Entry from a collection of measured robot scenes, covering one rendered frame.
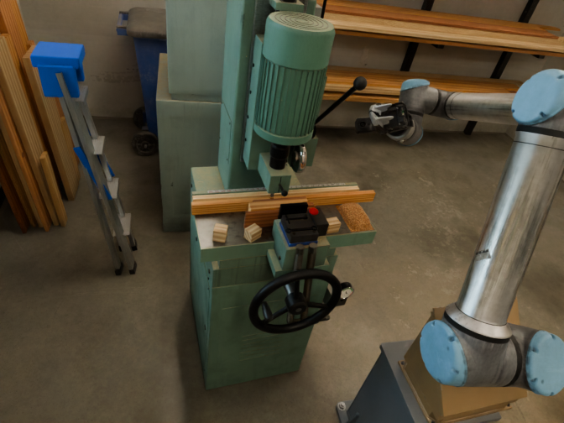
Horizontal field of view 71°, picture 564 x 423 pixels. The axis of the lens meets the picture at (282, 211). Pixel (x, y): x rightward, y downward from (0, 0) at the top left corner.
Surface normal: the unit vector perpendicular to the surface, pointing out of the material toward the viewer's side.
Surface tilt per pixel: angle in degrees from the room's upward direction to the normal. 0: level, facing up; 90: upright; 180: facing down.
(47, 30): 90
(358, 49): 90
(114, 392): 0
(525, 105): 76
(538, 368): 46
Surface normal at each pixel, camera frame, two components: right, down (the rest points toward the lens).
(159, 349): 0.15, -0.76
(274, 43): -0.73, 0.35
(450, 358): -0.97, -0.05
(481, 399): 0.29, -0.07
